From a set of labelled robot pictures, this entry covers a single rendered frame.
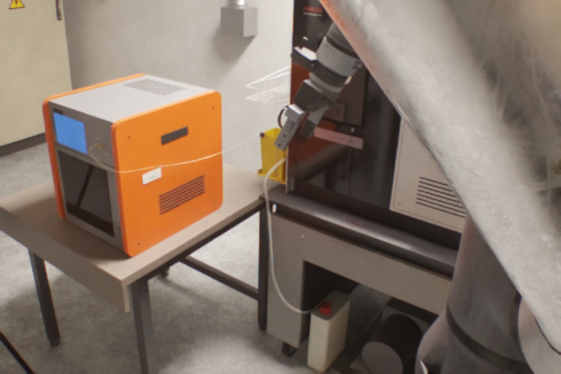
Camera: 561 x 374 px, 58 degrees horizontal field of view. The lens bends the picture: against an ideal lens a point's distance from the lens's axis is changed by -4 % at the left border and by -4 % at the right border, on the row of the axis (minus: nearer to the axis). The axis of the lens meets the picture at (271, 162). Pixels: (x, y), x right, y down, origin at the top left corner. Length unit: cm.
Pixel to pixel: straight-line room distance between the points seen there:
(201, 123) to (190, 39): 202
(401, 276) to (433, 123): 149
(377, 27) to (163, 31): 363
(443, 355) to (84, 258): 123
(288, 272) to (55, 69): 306
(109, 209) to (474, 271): 124
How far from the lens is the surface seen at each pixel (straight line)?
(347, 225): 171
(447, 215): 162
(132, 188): 151
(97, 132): 151
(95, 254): 165
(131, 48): 410
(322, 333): 209
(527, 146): 21
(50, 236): 178
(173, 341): 236
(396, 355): 206
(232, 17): 318
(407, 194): 164
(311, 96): 106
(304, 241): 182
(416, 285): 168
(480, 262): 51
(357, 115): 164
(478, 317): 54
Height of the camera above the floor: 159
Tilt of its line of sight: 24 degrees down
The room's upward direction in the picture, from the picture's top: 2 degrees clockwise
